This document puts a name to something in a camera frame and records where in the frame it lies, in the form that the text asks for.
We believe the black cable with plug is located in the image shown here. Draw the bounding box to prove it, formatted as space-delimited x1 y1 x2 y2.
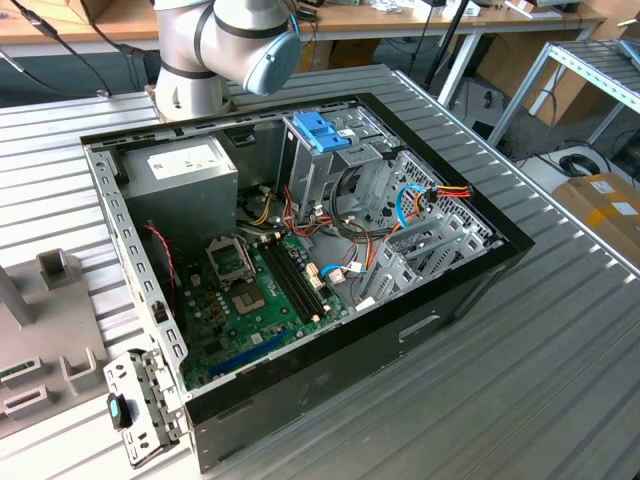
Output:
7 0 112 99

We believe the metal drive cage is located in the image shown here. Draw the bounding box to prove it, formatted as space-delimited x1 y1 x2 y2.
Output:
276 106 401 227

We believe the long blue data wire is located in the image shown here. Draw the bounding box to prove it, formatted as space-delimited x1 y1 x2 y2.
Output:
394 182 432 232

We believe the black cable coil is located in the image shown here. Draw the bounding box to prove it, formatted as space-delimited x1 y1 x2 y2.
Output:
558 153 604 177

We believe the black open PC case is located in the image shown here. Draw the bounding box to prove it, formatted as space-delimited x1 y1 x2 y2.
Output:
79 91 536 474

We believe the metal socket cover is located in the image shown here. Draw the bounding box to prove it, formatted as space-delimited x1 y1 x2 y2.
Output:
204 232 258 290

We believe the brown wooden box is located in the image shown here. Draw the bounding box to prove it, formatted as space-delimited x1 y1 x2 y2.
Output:
49 0 119 25

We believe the metal frame slat table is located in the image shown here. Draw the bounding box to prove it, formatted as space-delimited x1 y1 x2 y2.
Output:
487 38 640 151

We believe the red yellow power wire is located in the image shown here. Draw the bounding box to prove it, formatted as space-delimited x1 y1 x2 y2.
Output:
426 182 474 202

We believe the black RAM slot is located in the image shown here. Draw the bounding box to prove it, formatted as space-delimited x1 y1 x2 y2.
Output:
269 237 332 316
257 240 319 324

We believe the red orange wire bundle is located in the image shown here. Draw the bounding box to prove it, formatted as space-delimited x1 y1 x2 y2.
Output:
279 184 384 281

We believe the plain cardboard box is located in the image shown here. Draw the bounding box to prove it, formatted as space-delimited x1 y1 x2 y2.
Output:
474 29 604 126

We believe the short blue wire white plug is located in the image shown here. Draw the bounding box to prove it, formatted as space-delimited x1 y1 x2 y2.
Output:
318 260 372 287

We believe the wooden desk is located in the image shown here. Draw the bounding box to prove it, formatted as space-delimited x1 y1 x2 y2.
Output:
0 0 164 59
299 0 609 94

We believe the green RAM stick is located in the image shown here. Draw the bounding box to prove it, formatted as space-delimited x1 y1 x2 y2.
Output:
0 358 40 381

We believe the metal slot bracket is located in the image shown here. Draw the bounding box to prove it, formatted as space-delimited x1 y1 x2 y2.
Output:
102 347 194 470

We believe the red black fan wire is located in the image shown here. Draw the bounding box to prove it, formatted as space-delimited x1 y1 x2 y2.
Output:
143 223 179 292

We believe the yellow orange wire bundle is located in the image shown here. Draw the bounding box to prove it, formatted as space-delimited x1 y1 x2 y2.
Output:
243 192 277 227

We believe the grey power supply unit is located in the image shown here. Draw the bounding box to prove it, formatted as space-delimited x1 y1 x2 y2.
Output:
118 133 240 251

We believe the black tripod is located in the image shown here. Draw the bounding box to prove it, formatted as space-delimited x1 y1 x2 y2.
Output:
423 0 474 94

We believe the cardboard box with labels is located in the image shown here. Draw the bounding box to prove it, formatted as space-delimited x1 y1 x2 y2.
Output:
552 173 640 261

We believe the metal disk bay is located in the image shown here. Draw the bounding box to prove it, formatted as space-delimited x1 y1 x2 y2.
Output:
357 214 504 314

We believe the blue plastic drive latch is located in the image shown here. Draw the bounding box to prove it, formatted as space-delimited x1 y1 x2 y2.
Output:
292 111 353 155

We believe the black latch blue button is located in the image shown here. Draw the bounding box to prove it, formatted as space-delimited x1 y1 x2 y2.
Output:
106 392 135 432

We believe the grey parts rack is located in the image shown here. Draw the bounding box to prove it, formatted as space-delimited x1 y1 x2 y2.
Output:
0 248 110 439

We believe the green motherboard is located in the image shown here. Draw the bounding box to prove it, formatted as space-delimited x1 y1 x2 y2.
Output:
174 230 351 392

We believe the blue expansion slot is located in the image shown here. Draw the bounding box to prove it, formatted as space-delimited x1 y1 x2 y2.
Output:
207 327 290 380

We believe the CPU socket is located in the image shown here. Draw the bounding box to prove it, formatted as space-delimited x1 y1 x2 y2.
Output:
228 282 271 317

